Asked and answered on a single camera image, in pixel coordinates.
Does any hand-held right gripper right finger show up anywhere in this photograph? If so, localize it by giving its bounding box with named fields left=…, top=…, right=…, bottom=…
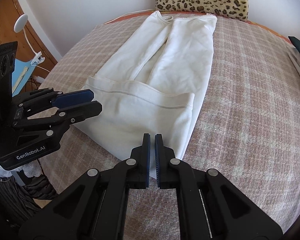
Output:
left=154, top=134, right=283, bottom=240

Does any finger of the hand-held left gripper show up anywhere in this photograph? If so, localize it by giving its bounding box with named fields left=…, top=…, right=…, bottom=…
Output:
left=11, top=87, right=94, bottom=108
left=12, top=100, right=103, bottom=142

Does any orange bed sheet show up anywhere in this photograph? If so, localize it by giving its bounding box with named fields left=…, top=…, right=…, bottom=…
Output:
left=247, top=20, right=292, bottom=42

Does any wooden cabinet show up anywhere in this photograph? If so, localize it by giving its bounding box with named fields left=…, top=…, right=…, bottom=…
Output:
left=0, top=0, right=58, bottom=80

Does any white lace cloth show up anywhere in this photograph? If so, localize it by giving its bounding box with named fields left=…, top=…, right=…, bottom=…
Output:
left=19, top=160, right=42, bottom=178

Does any white clip lamp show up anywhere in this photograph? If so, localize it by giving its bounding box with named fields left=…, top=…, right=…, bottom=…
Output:
left=13, top=14, right=46, bottom=66

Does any white camisole top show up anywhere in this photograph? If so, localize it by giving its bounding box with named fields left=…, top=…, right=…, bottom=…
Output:
left=80, top=10, right=218, bottom=179

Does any plaid beige blanket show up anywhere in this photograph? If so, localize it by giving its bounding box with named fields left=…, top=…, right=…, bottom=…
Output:
left=37, top=10, right=300, bottom=240

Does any white lamp cable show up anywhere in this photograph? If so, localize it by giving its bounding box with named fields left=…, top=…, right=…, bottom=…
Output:
left=34, top=64, right=56, bottom=80

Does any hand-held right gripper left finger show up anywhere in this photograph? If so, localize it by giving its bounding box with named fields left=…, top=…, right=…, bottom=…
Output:
left=19, top=133, right=151, bottom=240

